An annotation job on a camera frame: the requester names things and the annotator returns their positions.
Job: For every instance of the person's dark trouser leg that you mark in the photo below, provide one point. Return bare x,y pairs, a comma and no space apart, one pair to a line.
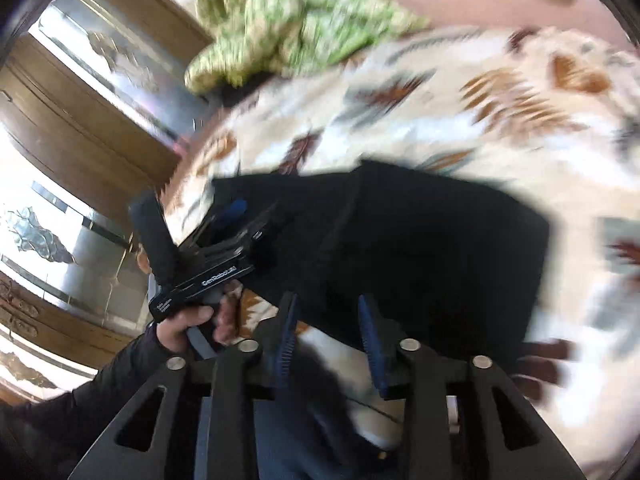
286,449

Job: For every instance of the black sleeved left forearm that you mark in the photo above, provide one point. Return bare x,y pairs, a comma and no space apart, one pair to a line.
46,440

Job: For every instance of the black pants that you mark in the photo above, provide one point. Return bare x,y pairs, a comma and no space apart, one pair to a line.
456,264

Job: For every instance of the wooden wardrobe with mirrors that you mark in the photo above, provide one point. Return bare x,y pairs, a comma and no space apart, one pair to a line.
93,111

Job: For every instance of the person's left hand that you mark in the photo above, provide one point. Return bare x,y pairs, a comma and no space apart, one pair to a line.
195,322

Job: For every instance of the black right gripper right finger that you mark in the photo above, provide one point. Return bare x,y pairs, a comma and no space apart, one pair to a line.
462,419

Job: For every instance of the leaf patterned fleece blanket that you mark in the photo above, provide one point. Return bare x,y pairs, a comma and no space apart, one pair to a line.
548,115

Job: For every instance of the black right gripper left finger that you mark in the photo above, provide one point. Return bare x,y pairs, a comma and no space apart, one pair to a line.
196,420

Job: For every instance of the green checkered cloth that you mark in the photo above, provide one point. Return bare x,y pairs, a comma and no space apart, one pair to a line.
289,37

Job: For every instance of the pink bed sheet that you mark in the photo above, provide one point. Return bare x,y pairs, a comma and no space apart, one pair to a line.
592,17

